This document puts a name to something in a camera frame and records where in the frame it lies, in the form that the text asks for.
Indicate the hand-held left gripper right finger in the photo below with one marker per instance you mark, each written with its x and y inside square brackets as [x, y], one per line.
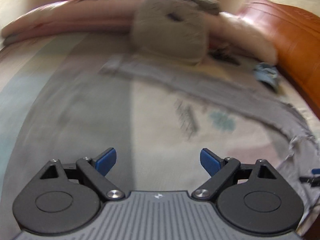
[210, 161]

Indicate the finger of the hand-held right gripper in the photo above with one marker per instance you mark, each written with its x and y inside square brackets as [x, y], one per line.
[316, 172]
[311, 181]

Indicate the black phone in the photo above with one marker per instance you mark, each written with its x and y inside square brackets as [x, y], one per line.
[225, 57]

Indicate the patchwork bed sheet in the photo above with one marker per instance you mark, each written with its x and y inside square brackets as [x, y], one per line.
[75, 105]

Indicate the folded grey clothes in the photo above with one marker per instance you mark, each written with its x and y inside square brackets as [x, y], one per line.
[207, 3]

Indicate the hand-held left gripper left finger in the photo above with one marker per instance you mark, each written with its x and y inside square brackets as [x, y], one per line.
[107, 161]

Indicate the grey cat face pillow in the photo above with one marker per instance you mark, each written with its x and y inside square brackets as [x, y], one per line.
[170, 37]

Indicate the grey striped pants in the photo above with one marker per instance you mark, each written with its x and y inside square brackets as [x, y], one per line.
[250, 105]

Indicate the wooden bed headboard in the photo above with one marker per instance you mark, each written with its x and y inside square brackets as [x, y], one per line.
[300, 42]

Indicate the pink folded quilt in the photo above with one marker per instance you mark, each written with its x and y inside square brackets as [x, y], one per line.
[62, 17]

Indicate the blue cap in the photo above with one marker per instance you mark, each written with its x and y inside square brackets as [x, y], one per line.
[266, 73]

